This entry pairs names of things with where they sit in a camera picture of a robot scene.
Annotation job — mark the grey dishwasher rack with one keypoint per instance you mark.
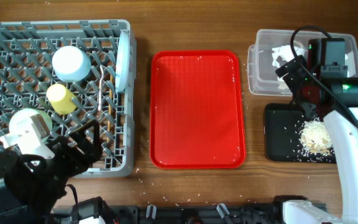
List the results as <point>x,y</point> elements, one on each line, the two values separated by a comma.
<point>26,72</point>

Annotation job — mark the yellow plastic cup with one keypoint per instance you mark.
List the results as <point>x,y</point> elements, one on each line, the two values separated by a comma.
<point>60,99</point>

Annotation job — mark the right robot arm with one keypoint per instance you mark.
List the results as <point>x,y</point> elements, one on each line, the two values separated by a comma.
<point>342,127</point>

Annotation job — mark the small light blue bowl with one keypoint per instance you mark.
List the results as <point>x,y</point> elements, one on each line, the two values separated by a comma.
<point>71,64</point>

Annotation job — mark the black waste tray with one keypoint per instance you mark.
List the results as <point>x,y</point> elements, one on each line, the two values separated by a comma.
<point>282,128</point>

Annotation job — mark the wooden chopstick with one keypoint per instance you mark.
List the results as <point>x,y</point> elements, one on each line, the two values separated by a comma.
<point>109,110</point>

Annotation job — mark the clear plastic bin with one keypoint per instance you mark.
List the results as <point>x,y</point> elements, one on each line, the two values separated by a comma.
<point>262,78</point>

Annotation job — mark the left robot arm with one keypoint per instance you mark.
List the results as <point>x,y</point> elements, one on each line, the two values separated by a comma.
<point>30,185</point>

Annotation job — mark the red serving tray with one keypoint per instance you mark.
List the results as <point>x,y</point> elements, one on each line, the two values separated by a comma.
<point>196,115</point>

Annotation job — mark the white napkin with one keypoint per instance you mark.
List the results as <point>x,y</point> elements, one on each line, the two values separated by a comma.
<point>283,54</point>

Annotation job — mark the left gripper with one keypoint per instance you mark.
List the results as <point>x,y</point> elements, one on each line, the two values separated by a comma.
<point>65,150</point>

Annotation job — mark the food scraps and rice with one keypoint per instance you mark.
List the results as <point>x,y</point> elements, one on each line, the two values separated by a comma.
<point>314,144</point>

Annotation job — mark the white plastic fork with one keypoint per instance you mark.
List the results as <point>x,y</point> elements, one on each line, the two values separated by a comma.
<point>100,92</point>

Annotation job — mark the green saucer bowl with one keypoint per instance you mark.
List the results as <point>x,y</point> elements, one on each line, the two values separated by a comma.
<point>16,131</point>

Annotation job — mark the large light blue plate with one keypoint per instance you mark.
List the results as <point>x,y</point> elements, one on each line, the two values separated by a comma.
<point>122,62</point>

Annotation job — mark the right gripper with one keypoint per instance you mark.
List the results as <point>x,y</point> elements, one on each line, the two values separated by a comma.
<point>294,75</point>

